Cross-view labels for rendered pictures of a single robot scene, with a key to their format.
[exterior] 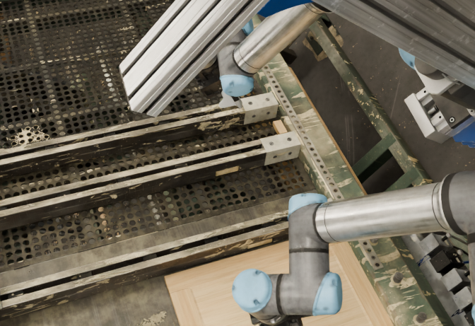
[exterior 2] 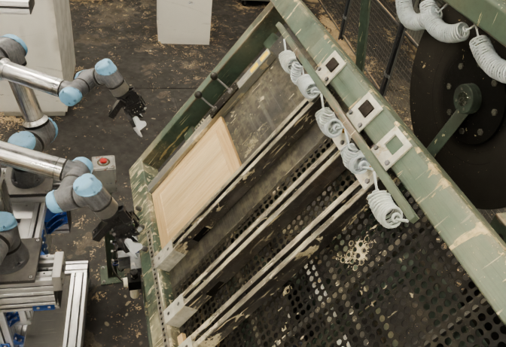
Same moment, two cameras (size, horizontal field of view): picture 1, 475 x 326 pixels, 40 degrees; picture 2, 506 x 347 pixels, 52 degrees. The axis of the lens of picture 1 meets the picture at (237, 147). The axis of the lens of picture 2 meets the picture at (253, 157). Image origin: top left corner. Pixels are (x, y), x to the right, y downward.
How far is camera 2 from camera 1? 2.54 m
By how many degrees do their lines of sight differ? 83
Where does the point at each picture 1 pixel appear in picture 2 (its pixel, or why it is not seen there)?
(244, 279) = (102, 64)
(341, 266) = (166, 229)
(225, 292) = (216, 183)
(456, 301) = not seen: hidden behind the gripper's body
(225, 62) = (74, 165)
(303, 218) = (68, 83)
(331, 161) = (153, 306)
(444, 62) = not seen: outside the picture
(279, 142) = (174, 307)
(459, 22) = not seen: outside the picture
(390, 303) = (148, 211)
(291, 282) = (89, 72)
